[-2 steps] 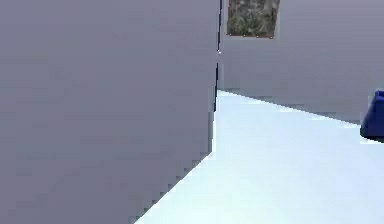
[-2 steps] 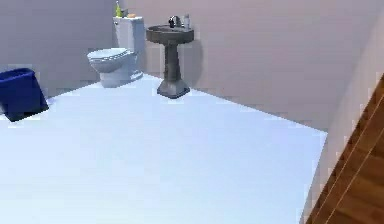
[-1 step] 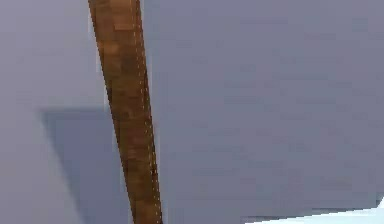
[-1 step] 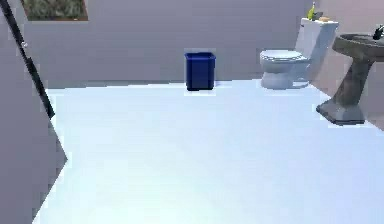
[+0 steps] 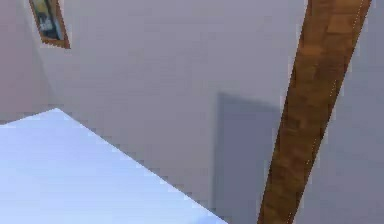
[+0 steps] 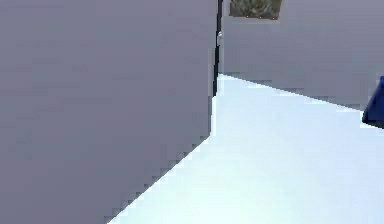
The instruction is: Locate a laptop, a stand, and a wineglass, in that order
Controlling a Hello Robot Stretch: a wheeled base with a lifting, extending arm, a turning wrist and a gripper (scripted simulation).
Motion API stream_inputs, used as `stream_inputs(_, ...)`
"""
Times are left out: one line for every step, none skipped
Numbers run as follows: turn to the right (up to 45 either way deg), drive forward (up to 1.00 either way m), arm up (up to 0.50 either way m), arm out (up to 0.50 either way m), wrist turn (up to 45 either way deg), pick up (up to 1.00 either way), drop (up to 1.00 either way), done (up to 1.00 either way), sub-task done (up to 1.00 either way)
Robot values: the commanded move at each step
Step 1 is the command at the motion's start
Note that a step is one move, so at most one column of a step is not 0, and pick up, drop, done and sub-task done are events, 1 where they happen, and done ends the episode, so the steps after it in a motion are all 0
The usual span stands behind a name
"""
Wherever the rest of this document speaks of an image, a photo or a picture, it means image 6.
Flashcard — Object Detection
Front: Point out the dark blue sofa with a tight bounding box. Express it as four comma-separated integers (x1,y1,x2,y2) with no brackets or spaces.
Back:
361,75,384,130

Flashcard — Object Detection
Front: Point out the brown framed wall picture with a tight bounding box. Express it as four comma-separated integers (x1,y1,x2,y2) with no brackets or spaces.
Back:
228,0,283,21

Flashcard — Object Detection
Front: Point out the black room door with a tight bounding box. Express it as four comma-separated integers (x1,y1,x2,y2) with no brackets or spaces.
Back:
212,0,224,98

